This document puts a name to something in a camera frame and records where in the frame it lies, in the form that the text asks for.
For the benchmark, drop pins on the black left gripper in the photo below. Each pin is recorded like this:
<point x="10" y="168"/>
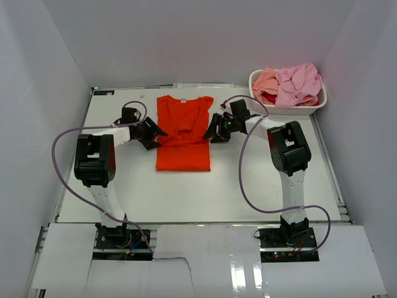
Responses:
<point x="154" y="127"/>

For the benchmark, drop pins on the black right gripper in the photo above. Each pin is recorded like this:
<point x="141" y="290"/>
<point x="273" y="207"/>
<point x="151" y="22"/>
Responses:
<point x="223" y="137"/>

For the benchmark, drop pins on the orange t shirt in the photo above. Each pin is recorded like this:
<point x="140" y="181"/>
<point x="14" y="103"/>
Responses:
<point x="185" y="122"/>

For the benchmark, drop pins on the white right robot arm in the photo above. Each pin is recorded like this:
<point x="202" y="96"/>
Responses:
<point x="289" y="153"/>

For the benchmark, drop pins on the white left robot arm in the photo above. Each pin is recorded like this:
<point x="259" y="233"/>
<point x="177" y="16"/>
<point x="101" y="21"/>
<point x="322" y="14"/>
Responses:
<point x="95" y="166"/>

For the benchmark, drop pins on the black table label sticker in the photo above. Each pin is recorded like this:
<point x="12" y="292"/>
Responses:
<point x="103" y="93"/>

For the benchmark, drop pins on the magenta t shirt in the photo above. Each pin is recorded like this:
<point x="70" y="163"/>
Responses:
<point x="269" y="99"/>

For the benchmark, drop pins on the peach t shirt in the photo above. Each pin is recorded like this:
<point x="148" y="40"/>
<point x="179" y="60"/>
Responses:
<point x="265" y="82"/>

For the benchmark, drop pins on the light pink t shirt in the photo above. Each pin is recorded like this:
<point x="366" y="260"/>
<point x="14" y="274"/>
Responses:
<point x="298" y="86"/>

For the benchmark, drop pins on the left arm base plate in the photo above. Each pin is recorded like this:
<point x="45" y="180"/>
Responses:
<point x="131" y="247"/>

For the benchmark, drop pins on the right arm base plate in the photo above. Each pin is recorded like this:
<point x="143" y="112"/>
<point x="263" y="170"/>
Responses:
<point x="275" y="248"/>

